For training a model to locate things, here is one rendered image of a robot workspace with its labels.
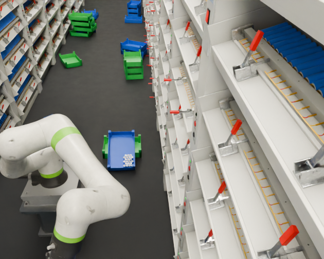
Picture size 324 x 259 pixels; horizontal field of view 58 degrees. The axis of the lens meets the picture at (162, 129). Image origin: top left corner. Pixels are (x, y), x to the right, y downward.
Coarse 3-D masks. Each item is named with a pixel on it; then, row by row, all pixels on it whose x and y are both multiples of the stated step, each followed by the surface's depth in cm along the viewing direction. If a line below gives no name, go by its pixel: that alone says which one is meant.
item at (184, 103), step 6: (174, 60) 147; (180, 60) 147; (174, 66) 149; (180, 66) 148; (174, 72) 145; (180, 72) 143; (174, 78) 141; (186, 84) 133; (180, 90) 130; (180, 96) 127; (186, 96) 125; (180, 102) 123; (186, 102) 122; (192, 102) 120; (186, 108) 118; (186, 120) 112; (192, 120) 111; (186, 126) 109
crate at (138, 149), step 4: (104, 136) 240; (140, 136) 243; (104, 140) 241; (136, 140) 247; (140, 140) 241; (104, 144) 240; (136, 144) 244; (140, 144) 237; (104, 148) 239; (136, 148) 241; (140, 148) 233; (104, 152) 226; (136, 152) 229; (140, 152) 229; (104, 156) 228; (136, 156) 231; (140, 156) 232
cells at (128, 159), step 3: (126, 156) 219; (129, 156) 219; (132, 156) 219; (123, 159) 220; (126, 159) 217; (129, 159) 218; (132, 159) 220; (123, 162) 217; (126, 162) 216; (129, 162) 217; (132, 162) 217; (123, 165) 215; (126, 165) 215; (129, 165) 215
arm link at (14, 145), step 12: (12, 132) 106; (24, 132) 107; (36, 132) 109; (0, 144) 104; (12, 144) 104; (24, 144) 106; (36, 144) 109; (12, 156) 106; (24, 156) 109; (0, 168) 138; (12, 168) 128; (24, 168) 139
